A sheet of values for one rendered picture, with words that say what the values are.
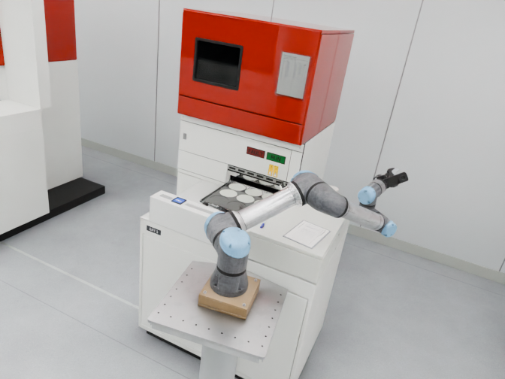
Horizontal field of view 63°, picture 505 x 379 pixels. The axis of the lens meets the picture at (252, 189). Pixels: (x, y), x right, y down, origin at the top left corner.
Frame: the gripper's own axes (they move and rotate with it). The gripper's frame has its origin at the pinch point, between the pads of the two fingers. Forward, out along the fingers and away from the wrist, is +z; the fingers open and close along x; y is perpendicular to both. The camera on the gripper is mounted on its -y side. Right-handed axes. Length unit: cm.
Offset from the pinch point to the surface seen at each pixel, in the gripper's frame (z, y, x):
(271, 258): -76, 32, 8
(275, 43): -21, 27, -85
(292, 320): -75, 36, 40
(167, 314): -130, 37, 4
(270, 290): -89, 26, 17
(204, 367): -117, 53, 37
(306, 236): -61, 21, 6
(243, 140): -26, 71, -48
